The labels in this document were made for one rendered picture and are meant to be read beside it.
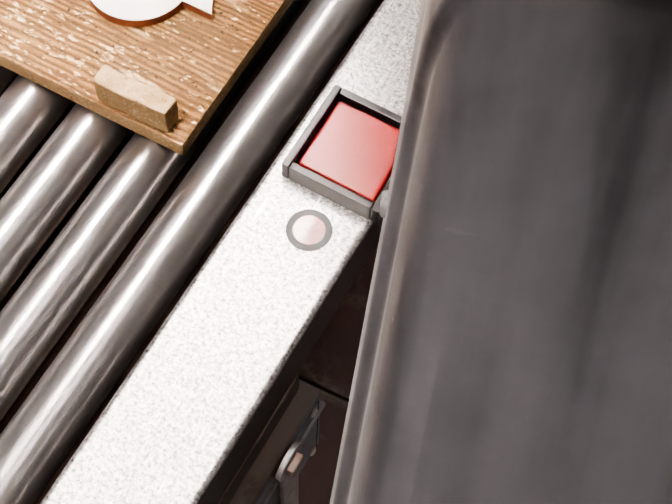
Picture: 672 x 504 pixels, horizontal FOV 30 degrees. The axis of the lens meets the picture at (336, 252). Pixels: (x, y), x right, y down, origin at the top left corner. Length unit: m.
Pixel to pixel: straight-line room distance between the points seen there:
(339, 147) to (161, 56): 0.14
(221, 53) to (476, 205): 0.76
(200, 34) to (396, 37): 0.14
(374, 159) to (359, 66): 0.09
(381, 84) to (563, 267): 0.77
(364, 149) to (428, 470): 0.71
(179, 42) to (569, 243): 0.77
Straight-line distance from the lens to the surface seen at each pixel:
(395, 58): 0.93
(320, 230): 0.85
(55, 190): 0.88
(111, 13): 0.92
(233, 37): 0.91
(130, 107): 0.87
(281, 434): 0.89
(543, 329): 0.16
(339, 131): 0.88
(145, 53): 0.91
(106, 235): 0.86
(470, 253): 0.15
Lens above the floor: 1.67
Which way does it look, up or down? 64 degrees down
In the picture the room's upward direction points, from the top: 3 degrees clockwise
